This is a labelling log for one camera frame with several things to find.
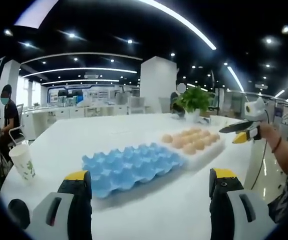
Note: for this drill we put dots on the grey office chair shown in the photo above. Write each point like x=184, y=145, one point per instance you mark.
x=17, y=132

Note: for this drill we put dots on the white table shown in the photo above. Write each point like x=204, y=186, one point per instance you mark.
x=96, y=135

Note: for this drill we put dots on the white foam egg holder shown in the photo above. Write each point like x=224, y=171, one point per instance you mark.
x=209, y=156

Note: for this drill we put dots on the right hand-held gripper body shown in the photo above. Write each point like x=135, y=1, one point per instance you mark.
x=255, y=110

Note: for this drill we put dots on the group of brown eggs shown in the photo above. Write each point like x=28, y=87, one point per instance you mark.
x=193, y=142

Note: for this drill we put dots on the person's right hand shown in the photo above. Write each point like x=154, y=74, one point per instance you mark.
x=267, y=133

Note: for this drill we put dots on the white office counter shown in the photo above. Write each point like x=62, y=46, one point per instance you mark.
x=83, y=111

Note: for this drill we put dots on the blue egg tray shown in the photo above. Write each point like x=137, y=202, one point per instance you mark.
x=133, y=167

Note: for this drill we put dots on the green potted plant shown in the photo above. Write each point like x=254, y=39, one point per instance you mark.
x=195, y=98

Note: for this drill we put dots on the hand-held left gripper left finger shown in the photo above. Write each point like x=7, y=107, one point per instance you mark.
x=79, y=207

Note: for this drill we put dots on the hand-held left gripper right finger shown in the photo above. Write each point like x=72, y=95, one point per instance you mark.
x=224, y=210

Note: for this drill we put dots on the white paper cup green print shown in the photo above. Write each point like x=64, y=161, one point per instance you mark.
x=22, y=162

